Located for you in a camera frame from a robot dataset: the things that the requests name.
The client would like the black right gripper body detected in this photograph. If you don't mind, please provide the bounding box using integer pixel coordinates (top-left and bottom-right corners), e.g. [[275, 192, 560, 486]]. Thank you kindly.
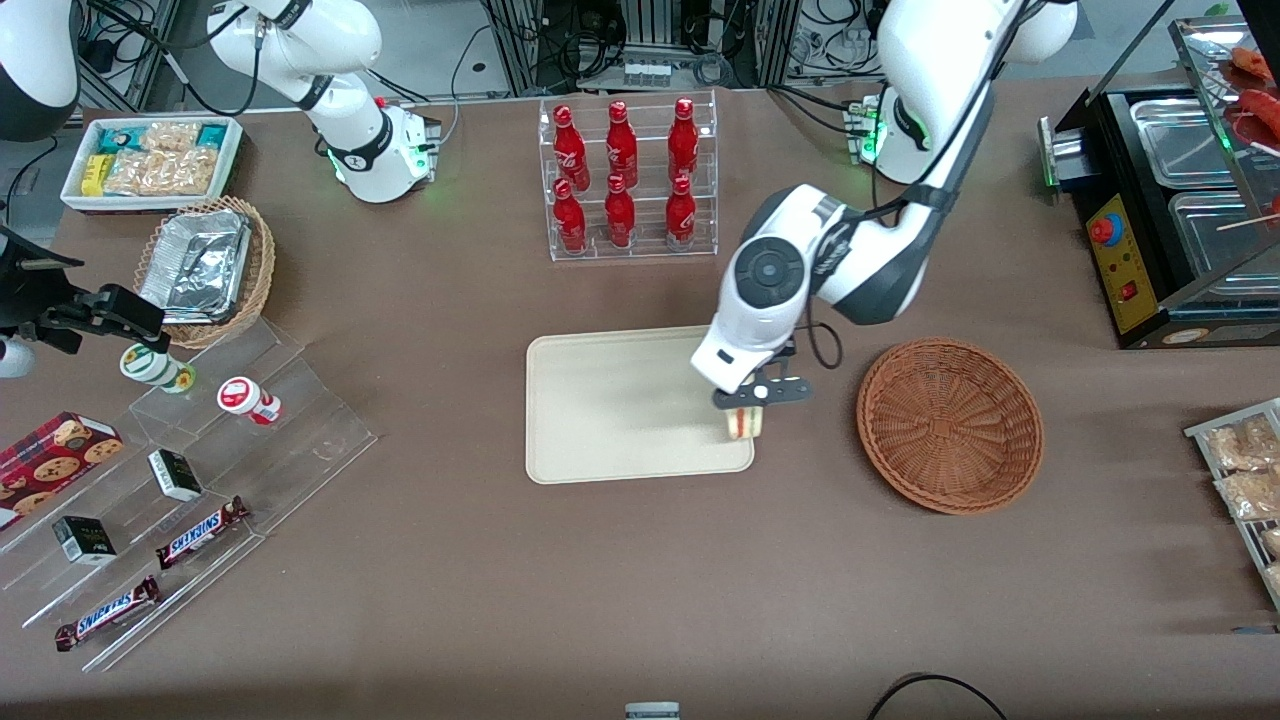
[[0, 225, 87, 333]]

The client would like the beige rectangular tray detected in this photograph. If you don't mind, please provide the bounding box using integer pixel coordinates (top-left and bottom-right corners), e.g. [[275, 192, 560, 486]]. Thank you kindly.
[[525, 324, 756, 486]]

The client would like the wicker basket with foil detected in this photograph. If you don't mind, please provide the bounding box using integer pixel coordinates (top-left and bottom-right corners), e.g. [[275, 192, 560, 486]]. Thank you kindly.
[[133, 196, 277, 350]]

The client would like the round brown wicker basket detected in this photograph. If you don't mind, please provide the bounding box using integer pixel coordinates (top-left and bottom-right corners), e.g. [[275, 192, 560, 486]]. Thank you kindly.
[[856, 338, 1045, 516]]

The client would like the green cap yoghurt bottle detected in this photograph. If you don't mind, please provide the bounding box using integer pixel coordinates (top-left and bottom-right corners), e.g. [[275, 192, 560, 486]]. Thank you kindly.
[[119, 342, 197, 395]]

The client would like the silver foil container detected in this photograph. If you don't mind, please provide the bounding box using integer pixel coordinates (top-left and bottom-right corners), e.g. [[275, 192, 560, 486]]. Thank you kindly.
[[139, 209, 253, 325]]

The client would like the clear acrylic bottle rack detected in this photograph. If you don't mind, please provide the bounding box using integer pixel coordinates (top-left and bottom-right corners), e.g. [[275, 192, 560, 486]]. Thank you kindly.
[[538, 88, 719, 263]]

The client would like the red cola bottle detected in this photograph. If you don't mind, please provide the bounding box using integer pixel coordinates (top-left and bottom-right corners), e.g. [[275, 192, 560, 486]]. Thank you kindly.
[[553, 105, 592, 192], [667, 97, 700, 187], [665, 175, 698, 252], [605, 100, 640, 190], [603, 174, 637, 250], [552, 178, 589, 255]]

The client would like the clear bag of crackers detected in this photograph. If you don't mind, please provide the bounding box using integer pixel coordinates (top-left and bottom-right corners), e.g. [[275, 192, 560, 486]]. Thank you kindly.
[[102, 146, 219, 197], [140, 121, 203, 154]]

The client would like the red cap yoghurt bottle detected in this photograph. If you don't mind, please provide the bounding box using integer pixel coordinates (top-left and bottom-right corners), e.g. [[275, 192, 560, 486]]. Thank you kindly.
[[216, 376, 284, 427]]

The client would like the red cookie box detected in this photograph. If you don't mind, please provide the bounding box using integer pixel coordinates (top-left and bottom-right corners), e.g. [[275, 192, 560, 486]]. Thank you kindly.
[[0, 411, 125, 532]]

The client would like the small black box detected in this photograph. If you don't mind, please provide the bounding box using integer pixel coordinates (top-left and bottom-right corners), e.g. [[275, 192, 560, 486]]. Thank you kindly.
[[147, 449, 204, 503], [51, 515, 119, 567]]

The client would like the white rectangular snack bin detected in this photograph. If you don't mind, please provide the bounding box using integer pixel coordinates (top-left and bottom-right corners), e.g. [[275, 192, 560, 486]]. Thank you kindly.
[[60, 116, 245, 216]]

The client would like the clear acrylic step display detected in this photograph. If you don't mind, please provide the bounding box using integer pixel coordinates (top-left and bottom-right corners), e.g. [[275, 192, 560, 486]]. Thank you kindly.
[[0, 318, 379, 674]]

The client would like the Snickers chocolate bar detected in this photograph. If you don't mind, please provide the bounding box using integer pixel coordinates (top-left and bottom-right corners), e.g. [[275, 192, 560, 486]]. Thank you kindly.
[[155, 496, 252, 572], [54, 575, 162, 653]]

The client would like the black hot dog roller machine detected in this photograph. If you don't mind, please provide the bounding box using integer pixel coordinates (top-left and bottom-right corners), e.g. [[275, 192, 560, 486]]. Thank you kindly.
[[1036, 14, 1280, 350]]

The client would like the clear bag of pastry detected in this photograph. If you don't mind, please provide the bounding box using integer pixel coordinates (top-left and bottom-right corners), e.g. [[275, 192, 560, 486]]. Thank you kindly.
[[1214, 469, 1280, 522], [1204, 414, 1280, 472]]

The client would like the black cable loop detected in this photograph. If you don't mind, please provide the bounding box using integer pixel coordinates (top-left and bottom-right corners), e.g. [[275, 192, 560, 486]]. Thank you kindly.
[[865, 672, 1011, 720]]

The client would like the metal wire rack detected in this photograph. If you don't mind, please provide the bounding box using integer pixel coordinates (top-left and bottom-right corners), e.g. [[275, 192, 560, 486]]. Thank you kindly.
[[1184, 397, 1280, 612]]

